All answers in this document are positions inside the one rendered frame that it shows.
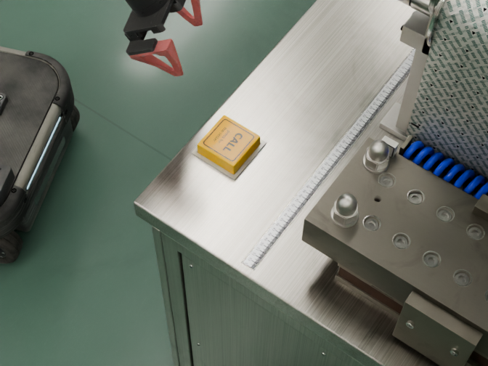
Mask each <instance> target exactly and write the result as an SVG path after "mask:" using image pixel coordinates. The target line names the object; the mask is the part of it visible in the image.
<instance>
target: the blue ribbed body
mask: <svg viewBox="0 0 488 366"><path fill-rule="evenodd" d="M411 156H412V157H413V159H412V162H413V163H415V164H417V165H419V164H420V162H423V165H422V168H424V169H425V170H427V171H429V170H430V169H431V168H433V171H432V174H435V175H436V176H440V175H441V174H444V175H443V177H442V179H443V180H445V181H447V182H450V181H451V180H452V179H453V180H454V181H453V183H452V185H454V186H456V187H457V188H460V187H461V186H462V185H463V186H464V187H463V191H464V192H467V193H468V194H471V193H472V192H473V191H474V194H473V197H475V198H477V199H478V200H479V198H480V197H481V196H482V194H485V195H487V196H488V182H487V183H486V184H485V182H486V180H485V177H484V176H482V175H479V176H477V177H476V178H475V172H474V171H473V170H472V169H468V170H467V171H465V168H464V165H463V164H461V163H458V164H456V165H455V162H454V160H453V159H452V158H446V159H444V154H443V153H441V152H436V153H434V149H433V148H432V147H425V148H424V144H423V142H421V141H416V142H413V143H412V144H409V145H408V147H407V149H406V150H405V152H404V154H403V157H405V158H406V159H409V158H410V157H411Z"/></svg>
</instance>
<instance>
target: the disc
mask: <svg viewBox="0 0 488 366"><path fill-rule="evenodd" d="M445 2H446V0H439V3H438V4H437V6H436V9H435V12H434V15H433V17H432V19H431V23H430V25H429V28H428V33H427V39H426V41H427V45H428V46H429V47H431V43H432V40H433V37H434V32H435V30H436V25H437V23H438V20H439V16H440V14H441V12H442V9H443V7H444V4H445Z"/></svg>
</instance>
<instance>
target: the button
mask: <svg viewBox="0 0 488 366"><path fill-rule="evenodd" d="M259 145H260V136H259V135H258V134H256V133H254V132H252V131H251V130H249V129H247V128H246V127H244V126H242V125H240V124H239V123H237V122H236V121H234V120H232V119H231V118H229V117H227V116H225V115H223V116H222V117H221V118H220V120H219V121H218V122H217V123H216V124H215V125H214V126H213V128H212V129H211V130H210V131H209V132H208V133H207V134H206V135H205V136H204V137H203V138H202V139H201V141H200V142H199V143H198V153H200V154H201V155H202V156H204V157H206V158H207V159H209V160H211V161H212V162H214V163H215V164H217V165H218V166H221V167H222V168H224V169H225V170H227V171H228V172H230V173H231V174H235V173H236V172H237V170H238V169H239V168H240V167H241V166H242V165H243V164H244V162H246V160H247V159H248V158H249V157H250V156H251V154H252V153H253V152H254V151H255V149H256V148H257V147H258V146H259Z"/></svg>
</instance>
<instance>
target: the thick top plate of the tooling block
mask: <svg viewBox="0 0 488 366"><path fill-rule="evenodd" d="M374 141H375V140H374V139H371V138H369V137H368V138H367V139H366V141H365V142H364V143H363V145H362V146H361V147H360V148H359V149H358V151H357V152H356V153H355V155H354V156H353V158H352V159H351V160H350V161H349V162H348V163H347V165H346V166H345V168H344V169H343V170H342V172H341V173H340V174H339V175H338V176H337V178H336V179H335V180H334V182H333V183H332V184H331V185H330V186H329V188H328V189H327V190H326V192H325V193H324V194H323V196H322V197H321V198H320V199H319V200H318V202H317V203H316V204H315V206H314V207H313V209H312V210H311V211H310V212H309V213H308V214H307V216H306V217H305V219H304V228H303V233H302V239H301V240H303V241H304V242H305V243H307V244H309V245H310V246H311V247H313V248H315V249H317V250H318V251H320V252H321V253H323V254H325V255H326V256H328V257H329V258H331V259H332V260H334V261H336V262H338V263H339V264H340V265H342V266H344V267H346V268H347V269H349V270H350V271H352V272H353V273H355V274H356V275H358V276H360V277H361V278H363V279H364V280H367V281H368V282H369V283H371V284H373V285H374V286H375V287H377V288H379V289H381V290H382V291H384V292H385V293H387V294H389V295H390V296H392V297H393V298H395V299H396V300H398V301H400V302H401V303H403V304H404V303H405V301H406V300H407V298H408V296H409V295H410V294H411V292H412V291H415V292H416V293H418V294H420V295H421V296H422V297H424V298H426V299H428V300H429V301H431V302H432V303H434V304H436V305H437V306H439V307H441V308H442V309H444V310H445V311H447V312H449V313H450V314H452V315H453V316H455V317H457V318H458V319H460V320H462V321H463V322H465V323H466V324H468V325H470V326H471V327H473V328H475V329H476V330H478V331H479V332H481V333H483V336H482V337H481V339H480V341H479V342H478V344H477V345H476V347H475V349H476V350H478V351H480V352H481V353H482V354H485V355H486V356H488V221H485V220H483V219H482V218H480V217H478V216H477V215H475V214H473V213H472V210H473V208H474V206H475V205H476V203H477V202H478V199H477V198H475V197H473V196H472V195H469V194H468V193H467V192H464V191H462V190H461V189H459V188H457V187H456V186H454V185H452V184H450V183H449V182H447V181H445V180H443V179H442V178H440V177H438V176H436V175H435V174H432V173H431V172H430V171H427V170H425V169H424V168H422V167H420V166H419V165H417V164H415V163H413V162H412V161H410V160H408V159H406V158H405V157H403V156H401V155H400V154H398V153H396V154H395V156H394V157H393V158H392V157H390V156H389V162H390V164H389V167H388V169H387V170H386V171H384V172H383V173H380V174H374V173H371V172H369V171H368V170H366V169H365V167H364V166H363V164H362V159H363V156H364V155H365V153H366V150H367V148H368V147H369V146H370V145H371V143H372V142H374ZM346 193H349V194H351V195H353V196H354V197H355V198H356V200H357V204H358V213H359V218H358V220H357V223H356V224H355V225H353V226H352V227H347V228H344V227H339V226H337V225H336V224H334V223H333V221H332V219H331V217H330V212H331V210H332V208H333V206H334V203H335V201H336V200H337V199H338V198H339V197H340V196H341V195H342V194H346Z"/></svg>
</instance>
